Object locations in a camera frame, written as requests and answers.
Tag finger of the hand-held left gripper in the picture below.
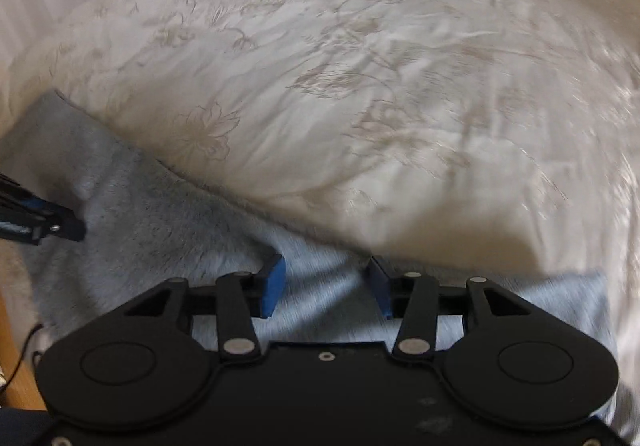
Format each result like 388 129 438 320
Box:
0 172 47 212
0 207 85 247

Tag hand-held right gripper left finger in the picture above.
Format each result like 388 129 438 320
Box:
122 253 287 362

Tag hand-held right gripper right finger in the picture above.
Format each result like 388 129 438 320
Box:
366 255 534 361

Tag grey speckled pants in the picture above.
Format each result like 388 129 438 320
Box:
0 91 619 446

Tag bed with cream floral bedspread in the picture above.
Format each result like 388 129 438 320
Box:
0 0 640 446

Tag dark cloth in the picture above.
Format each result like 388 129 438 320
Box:
0 407 52 446

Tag black cable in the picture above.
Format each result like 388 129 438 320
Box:
0 320 47 394

